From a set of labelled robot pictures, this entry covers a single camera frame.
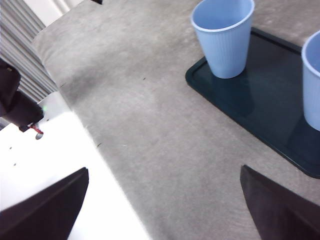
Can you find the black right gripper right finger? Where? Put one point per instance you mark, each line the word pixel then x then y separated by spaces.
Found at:
pixel 287 215

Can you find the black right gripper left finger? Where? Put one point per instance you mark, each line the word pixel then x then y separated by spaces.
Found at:
pixel 40 215

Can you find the blue ribbed cup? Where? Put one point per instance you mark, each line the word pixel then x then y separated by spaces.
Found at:
pixel 225 50
pixel 312 95

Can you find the dark blue tray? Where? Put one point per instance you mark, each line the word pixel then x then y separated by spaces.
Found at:
pixel 270 95

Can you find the grey ribbed panel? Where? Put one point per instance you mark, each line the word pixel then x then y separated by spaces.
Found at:
pixel 15 37

